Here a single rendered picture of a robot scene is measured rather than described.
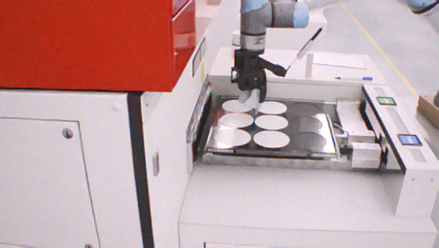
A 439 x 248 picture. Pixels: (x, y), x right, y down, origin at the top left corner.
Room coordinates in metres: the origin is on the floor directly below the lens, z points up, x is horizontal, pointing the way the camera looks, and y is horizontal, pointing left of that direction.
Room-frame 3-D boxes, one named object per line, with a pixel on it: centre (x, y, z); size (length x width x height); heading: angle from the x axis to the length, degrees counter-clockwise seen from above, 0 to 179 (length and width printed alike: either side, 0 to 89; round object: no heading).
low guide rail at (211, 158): (1.07, -0.20, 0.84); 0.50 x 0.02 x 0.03; 85
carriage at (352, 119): (1.19, -0.42, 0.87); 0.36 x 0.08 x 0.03; 175
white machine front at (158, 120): (1.03, 0.09, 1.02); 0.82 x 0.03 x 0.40; 175
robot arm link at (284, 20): (1.26, -0.19, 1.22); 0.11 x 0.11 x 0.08; 3
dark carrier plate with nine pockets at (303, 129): (1.20, -0.15, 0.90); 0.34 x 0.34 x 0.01; 85
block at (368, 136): (1.11, -0.41, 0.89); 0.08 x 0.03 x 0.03; 85
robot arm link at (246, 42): (1.23, -0.09, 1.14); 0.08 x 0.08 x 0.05
